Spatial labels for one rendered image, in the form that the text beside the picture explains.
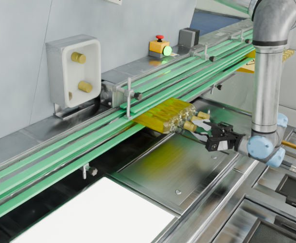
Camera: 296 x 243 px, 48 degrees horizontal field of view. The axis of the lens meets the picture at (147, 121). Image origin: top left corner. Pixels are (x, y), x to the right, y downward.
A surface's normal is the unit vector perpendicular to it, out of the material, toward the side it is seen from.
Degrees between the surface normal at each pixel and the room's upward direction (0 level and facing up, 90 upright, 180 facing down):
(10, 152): 90
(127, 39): 0
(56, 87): 90
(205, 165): 90
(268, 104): 63
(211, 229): 90
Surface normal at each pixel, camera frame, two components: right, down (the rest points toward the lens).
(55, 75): -0.59, 0.36
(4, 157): 0.06, -0.87
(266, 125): -0.16, 0.36
